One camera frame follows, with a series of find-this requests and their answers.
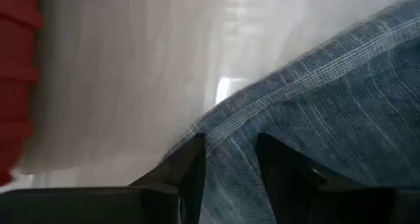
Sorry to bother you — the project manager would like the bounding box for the grey striped polo shirt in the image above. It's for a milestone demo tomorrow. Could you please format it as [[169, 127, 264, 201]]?
[[163, 0, 420, 224]]

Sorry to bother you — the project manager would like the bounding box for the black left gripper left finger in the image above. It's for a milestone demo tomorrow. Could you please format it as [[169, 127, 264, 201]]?
[[0, 133, 207, 224]]

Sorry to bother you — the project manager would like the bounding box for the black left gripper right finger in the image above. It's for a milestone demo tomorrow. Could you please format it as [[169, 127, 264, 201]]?
[[255, 133, 420, 224]]

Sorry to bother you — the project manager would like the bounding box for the red plastic laundry bin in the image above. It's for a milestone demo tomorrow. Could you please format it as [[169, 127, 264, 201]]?
[[0, 0, 45, 187]]

